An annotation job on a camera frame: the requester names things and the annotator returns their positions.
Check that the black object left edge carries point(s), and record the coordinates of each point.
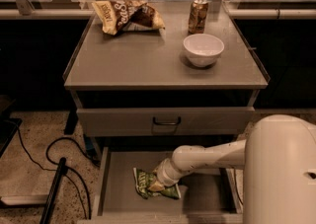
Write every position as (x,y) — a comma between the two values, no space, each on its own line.
(8,126)

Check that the grey drawer cabinet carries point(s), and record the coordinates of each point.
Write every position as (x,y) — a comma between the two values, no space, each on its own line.
(149,70)

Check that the black bar on floor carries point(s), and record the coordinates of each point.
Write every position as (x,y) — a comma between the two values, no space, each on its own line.
(48,208)

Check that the gold soda can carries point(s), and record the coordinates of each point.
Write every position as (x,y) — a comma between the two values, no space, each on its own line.
(197,18)

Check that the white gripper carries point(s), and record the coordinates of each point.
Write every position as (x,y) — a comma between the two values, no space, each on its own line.
(163,177)

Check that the closed top drawer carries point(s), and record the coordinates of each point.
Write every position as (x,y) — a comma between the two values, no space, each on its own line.
(138,121)

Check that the brown sea salt chip bag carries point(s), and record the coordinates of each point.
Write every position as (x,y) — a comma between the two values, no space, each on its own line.
(127,15)

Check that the white ceramic bowl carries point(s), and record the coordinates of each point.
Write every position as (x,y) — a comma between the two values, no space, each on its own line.
(202,50)

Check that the open middle drawer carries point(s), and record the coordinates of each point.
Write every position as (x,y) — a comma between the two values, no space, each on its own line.
(208,196)

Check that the black drawer handle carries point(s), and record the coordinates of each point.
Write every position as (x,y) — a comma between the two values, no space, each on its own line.
(166,123)

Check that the green jalapeno chip bag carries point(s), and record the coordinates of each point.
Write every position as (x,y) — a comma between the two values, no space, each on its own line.
(142,180)

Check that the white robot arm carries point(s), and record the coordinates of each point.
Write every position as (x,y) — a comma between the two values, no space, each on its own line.
(279,164)

